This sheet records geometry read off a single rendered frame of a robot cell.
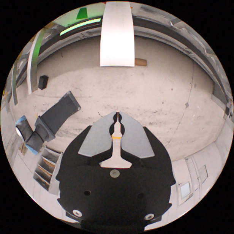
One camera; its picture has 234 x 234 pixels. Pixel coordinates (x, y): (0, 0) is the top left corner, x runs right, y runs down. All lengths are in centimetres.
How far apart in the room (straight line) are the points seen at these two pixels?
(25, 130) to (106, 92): 95
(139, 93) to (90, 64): 67
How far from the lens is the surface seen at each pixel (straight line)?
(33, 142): 75
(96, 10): 32
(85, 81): 102
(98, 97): 101
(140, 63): 89
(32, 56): 29
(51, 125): 81
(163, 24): 38
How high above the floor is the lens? 93
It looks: 57 degrees down
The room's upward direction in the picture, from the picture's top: 177 degrees counter-clockwise
